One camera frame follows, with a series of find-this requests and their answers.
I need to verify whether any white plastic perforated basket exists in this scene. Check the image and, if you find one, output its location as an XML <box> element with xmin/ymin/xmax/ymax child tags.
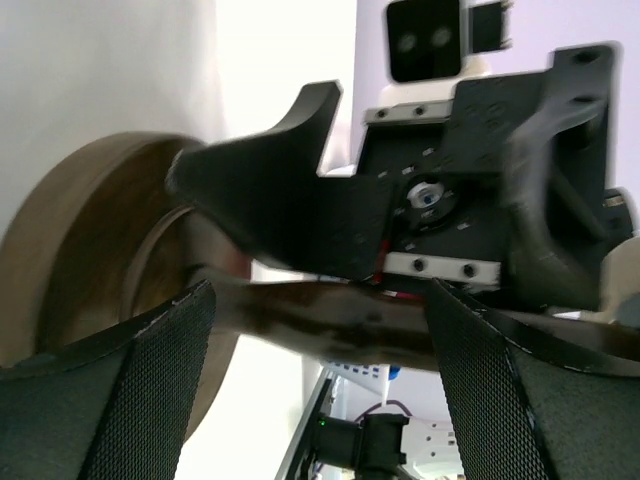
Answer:
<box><xmin>323</xmin><ymin>362</ymin><xmax>401</xmax><ymax>403</ymax></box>

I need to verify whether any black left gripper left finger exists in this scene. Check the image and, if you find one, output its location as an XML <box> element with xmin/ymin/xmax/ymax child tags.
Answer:
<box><xmin>1</xmin><ymin>282</ymin><xmax>216</xmax><ymax>480</ymax></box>

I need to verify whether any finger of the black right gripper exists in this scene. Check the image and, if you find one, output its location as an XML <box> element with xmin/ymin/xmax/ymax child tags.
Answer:
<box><xmin>167</xmin><ymin>81</ymin><xmax>393</xmax><ymax>280</ymax></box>

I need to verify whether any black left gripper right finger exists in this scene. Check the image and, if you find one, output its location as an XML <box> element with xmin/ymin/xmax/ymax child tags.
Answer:
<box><xmin>425</xmin><ymin>281</ymin><xmax>639</xmax><ymax>479</ymax></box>

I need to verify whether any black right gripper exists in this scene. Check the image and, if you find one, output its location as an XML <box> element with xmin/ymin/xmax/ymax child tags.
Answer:
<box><xmin>341</xmin><ymin>43</ymin><xmax>619</xmax><ymax>310</ymax></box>

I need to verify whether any brown wooden round stand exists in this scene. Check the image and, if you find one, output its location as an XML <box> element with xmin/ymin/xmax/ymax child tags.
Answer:
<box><xmin>0</xmin><ymin>130</ymin><xmax>640</xmax><ymax>446</ymax></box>

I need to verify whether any aluminium mounting rail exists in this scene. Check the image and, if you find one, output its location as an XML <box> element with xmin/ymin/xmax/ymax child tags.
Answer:
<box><xmin>274</xmin><ymin>369</ymin><xmax>336</xmax><ymax>480</ymax></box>

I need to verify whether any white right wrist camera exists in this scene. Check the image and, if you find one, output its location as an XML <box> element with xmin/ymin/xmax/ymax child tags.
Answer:
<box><xmin>365</xmin><ymin>1</ymin><xmax>513</xmax><ymax>123</ymax></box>

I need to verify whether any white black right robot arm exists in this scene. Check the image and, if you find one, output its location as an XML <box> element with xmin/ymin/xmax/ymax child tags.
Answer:
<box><xmin>167</xmin><ymin>43</ymin><xmax>634</xmax><ymax>310</ymax></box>

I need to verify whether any cream mannequin head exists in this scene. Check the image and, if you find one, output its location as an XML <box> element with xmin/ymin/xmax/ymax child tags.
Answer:
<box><xmin>598</xmin><ymin>237</ymin><xmax>639</xmax><ymax>328</ymax></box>

